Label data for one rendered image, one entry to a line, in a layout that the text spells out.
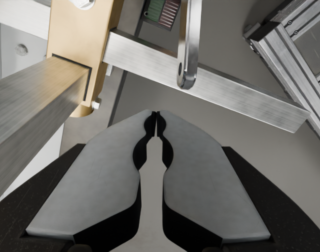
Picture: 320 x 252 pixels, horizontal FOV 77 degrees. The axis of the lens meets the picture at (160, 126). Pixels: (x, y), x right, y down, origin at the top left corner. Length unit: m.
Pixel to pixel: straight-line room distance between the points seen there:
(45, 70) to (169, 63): 0.11
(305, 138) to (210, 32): 0.87
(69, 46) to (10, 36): 0.28
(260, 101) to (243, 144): 1.11
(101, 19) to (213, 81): 0.12
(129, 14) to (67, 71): 0.16
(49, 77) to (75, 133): 0.25
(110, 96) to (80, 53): 0.16
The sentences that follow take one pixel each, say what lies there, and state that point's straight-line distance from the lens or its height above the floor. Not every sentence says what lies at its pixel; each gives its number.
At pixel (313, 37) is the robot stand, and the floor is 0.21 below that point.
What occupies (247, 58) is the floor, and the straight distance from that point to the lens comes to 1.13.
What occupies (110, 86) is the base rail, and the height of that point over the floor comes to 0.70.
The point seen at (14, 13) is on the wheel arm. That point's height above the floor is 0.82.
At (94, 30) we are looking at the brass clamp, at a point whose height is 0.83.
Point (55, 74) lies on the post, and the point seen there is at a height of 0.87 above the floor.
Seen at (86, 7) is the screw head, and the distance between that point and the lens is 0.21.
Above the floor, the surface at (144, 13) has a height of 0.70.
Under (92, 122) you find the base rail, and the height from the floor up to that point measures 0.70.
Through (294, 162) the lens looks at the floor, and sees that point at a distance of 1.60.
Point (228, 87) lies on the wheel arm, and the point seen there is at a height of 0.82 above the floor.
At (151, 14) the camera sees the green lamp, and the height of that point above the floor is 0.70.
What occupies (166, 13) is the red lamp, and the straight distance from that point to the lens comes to 0.32.
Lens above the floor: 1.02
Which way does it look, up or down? 60 degrees down
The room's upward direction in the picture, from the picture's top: 179 degrees counter-clockwise
